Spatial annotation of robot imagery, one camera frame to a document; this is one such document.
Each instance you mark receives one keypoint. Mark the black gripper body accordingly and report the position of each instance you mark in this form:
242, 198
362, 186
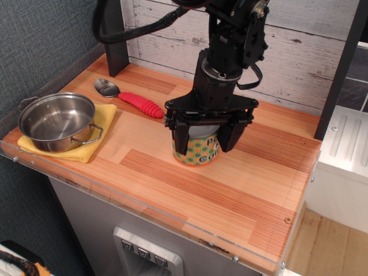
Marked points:
211, 101

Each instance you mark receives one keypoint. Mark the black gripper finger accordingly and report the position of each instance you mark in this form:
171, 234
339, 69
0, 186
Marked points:
180, 135
230, 133

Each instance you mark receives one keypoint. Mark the peas and carrots toy can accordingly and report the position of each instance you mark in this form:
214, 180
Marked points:
202, 148

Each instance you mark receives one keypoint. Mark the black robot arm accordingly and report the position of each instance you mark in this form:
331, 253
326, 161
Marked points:
236, 43

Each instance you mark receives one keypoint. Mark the clear acrylic edge guard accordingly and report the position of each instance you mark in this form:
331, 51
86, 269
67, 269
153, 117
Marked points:
210, 203

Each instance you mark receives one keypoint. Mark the grey toy fridge cabinet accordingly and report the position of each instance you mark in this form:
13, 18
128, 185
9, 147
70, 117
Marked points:
94, 219

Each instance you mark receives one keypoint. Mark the silver dispenser panel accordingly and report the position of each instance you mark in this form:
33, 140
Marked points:
139, 256

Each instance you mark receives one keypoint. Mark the white toy sink unit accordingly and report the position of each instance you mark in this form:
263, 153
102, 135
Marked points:
338, 185

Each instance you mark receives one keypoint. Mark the stainless steel pot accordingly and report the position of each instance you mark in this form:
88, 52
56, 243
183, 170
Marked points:
59, 122

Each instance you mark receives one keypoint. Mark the orange object bottom left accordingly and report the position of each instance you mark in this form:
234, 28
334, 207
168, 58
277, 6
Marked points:
42, 271

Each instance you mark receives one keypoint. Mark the red handled metal spoon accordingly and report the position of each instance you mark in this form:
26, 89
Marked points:
108, 89

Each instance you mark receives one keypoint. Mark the dark right post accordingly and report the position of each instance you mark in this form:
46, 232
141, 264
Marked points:
353, 37

